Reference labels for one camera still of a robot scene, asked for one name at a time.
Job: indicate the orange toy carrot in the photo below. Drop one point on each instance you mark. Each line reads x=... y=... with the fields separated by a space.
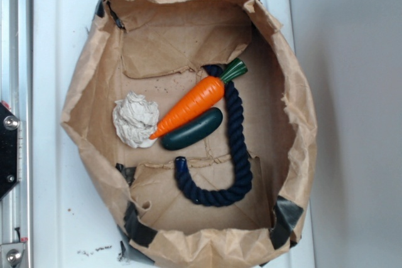
x=199 y=99

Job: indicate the dark green toy cucumber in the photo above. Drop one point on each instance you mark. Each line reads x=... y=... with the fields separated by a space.
x=194 y=131

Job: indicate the crumpled white paper ball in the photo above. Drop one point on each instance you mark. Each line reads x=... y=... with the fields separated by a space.
x=135 y=120

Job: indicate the brown paper bag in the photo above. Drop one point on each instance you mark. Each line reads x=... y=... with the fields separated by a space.
x=160 y=49

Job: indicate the black mounting bracket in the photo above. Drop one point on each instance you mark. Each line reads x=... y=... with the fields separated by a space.
x=9 y=150

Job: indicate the aluminium frame rail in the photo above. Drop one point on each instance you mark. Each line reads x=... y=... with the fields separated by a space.
x=16 y=65

